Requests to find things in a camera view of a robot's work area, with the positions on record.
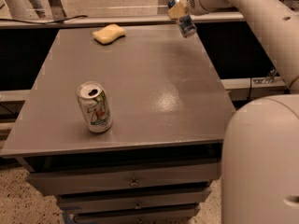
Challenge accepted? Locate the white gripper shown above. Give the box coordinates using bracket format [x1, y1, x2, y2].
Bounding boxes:
[168, 0, 231, 20]

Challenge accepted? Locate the blue silver redbull can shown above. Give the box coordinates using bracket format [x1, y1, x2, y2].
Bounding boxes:
[167, 0, 197, 38]

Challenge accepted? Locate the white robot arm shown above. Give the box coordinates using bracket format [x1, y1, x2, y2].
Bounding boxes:
[169, 0, 299, 224]

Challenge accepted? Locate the white green 7up can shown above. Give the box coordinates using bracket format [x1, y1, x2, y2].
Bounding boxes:
[77, 81, 112, 133]

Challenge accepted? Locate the yellow sponge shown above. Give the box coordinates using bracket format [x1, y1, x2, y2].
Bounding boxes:
[93, 24, 126, 45]

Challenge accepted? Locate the grey drawer cabinet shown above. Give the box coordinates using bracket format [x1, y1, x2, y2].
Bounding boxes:
[0, 23, 236, 224]

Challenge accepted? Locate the white pipe top left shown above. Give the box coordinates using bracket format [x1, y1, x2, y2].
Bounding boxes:
[4, 0, 30, 19]

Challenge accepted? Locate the middle grey drawer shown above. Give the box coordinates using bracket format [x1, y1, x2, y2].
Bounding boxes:
[58, 186, 211, 214]

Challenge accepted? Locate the grey drawer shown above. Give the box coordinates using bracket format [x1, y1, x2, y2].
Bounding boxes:
[58, 186, 211, 214]
[74, 204, 199, 224]
[28, 159, 221, 195]

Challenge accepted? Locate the bottom grey drawer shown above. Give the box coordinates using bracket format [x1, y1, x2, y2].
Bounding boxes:
[74, 204, 199, 224]

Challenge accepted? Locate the top grey drawer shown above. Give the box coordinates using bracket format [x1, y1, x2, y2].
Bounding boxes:
[28, 159, 221, 195]

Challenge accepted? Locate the black cable on rail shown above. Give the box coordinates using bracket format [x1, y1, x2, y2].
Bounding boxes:
[0, 14, 90, 25]

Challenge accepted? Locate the grey metal rail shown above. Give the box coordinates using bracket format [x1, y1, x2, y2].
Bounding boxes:
[0, 11, 245, 30]

